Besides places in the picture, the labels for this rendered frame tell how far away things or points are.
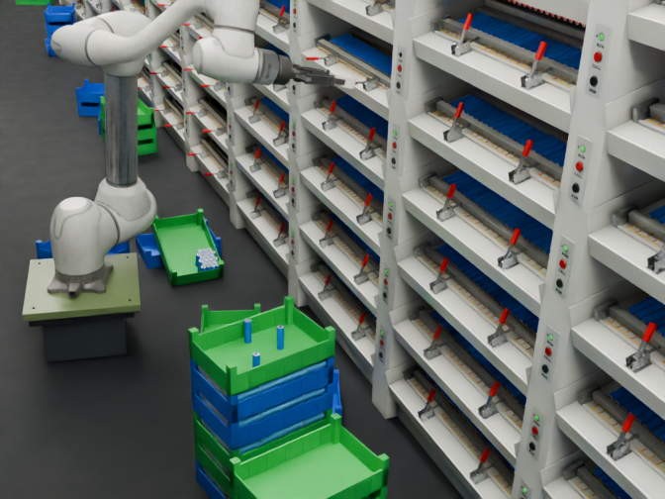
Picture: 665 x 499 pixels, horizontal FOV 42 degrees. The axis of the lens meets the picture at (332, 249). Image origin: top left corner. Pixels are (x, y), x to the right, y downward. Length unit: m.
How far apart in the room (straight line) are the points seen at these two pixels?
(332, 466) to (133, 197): 1.21
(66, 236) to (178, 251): 0.74
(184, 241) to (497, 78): 1.91
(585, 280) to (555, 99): 0.35
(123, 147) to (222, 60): 0.73
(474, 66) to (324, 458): 0.97
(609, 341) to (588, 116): 0.43
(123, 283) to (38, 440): 0.58
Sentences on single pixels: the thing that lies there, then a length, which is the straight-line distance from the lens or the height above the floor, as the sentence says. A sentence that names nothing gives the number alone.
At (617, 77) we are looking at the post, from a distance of 1.58.
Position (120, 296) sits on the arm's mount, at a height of 0.22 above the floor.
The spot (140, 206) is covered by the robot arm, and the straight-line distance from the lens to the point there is 2.91.
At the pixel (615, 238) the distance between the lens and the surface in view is 1.66.
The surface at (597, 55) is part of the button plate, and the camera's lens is 1.59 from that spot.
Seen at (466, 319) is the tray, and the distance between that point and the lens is 2.12.
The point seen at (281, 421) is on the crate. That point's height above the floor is 0.27.
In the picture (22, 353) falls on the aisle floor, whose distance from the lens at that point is 3.04.
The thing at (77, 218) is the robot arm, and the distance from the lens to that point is 2.78.
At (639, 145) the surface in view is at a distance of 1.54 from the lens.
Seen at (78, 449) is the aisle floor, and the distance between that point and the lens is 2.60.
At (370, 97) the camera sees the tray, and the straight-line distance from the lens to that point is 2.37.
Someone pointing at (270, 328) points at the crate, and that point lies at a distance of 2.28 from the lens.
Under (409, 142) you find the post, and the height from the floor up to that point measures 0.87.
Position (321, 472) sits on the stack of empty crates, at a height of 0.24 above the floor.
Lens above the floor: 1.62
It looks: 27 degrees down
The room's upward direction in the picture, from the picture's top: 2 degrees clockwise
